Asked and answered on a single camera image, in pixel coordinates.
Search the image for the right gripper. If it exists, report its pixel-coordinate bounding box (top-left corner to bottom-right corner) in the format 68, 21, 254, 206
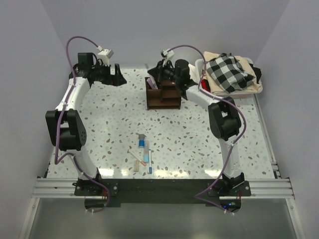
148, 59, 180, 85

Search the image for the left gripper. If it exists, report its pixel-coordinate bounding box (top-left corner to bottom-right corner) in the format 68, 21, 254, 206
91, 61, 127, 87

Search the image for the brown wooden desk organizer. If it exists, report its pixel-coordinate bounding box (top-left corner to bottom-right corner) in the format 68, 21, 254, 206
145, 77, 181, 110

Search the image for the blue grey correction bottle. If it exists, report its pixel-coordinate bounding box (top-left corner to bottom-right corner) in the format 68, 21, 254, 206
138, 134, 146, 147

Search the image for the white pen orange tip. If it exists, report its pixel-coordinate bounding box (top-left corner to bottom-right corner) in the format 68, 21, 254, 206
128, 149, 147, 166

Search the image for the blue white marker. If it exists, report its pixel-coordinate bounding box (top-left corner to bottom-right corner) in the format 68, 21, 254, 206
149, 149, 153, 174

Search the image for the grey white pen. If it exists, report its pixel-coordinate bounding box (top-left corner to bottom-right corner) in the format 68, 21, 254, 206
152, 80, 158, 89

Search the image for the pink highlighter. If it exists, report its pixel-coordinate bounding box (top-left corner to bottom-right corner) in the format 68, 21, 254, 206
147, 78, 154, 89

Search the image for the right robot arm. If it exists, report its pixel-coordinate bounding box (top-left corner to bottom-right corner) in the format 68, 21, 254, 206
148, 59, 246, 196

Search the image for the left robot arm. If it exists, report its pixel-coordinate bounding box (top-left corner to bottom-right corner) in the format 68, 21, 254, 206
45, 52, 127, 195

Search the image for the white laundry basket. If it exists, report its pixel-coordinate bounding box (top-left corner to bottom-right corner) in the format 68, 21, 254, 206
194, 56, 264, 98

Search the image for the checkered black white cloth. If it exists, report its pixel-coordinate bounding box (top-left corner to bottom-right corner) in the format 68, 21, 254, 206
206, 53, 255, 93

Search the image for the beige eraser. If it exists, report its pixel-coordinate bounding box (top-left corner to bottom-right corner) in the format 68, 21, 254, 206
134, 160, 140, 172

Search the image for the beige cloth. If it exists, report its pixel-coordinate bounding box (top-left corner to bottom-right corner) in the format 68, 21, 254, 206
203, 51, 264, 95

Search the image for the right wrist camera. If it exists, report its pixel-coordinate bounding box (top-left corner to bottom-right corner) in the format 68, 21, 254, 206
161, 49, 174, 67

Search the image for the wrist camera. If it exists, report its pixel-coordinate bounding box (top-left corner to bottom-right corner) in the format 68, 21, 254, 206
97, 47, 114, 66
161, 49, 174, 67

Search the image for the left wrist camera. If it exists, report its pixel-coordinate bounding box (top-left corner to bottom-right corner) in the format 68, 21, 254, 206
97, 47, 114, 66

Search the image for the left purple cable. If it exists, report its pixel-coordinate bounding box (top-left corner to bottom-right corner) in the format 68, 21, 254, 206
54, 36, 110, 213

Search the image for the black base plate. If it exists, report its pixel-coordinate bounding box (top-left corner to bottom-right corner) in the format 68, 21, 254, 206
73, 179, 251, 211

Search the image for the aluminium rail frame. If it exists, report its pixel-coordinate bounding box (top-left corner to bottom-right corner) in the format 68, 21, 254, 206
19, 164, 304, 239

